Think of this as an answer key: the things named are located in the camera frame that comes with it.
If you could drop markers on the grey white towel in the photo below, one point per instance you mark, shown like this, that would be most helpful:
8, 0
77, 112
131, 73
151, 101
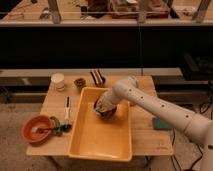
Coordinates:
100, 110

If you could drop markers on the purple bowl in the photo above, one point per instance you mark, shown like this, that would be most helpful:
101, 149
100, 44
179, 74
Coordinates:
104, 108

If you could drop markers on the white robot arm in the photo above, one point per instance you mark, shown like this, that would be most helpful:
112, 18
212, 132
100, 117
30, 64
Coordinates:
195, 126

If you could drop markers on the red orange bowl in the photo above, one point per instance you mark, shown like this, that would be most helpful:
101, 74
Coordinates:
28, 130

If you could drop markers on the small brown cup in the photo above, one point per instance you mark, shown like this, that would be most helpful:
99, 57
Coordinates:
80, 83

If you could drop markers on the yellow plastic tub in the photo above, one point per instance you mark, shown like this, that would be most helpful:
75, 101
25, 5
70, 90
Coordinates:
96, 138

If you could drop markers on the green sponge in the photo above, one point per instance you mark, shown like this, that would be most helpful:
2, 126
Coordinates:
160, 125

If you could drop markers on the wooden table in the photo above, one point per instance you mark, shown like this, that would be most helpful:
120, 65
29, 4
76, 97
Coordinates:
145, 140

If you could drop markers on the green handled utensil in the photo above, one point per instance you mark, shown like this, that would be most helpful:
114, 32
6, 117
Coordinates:
56, 128

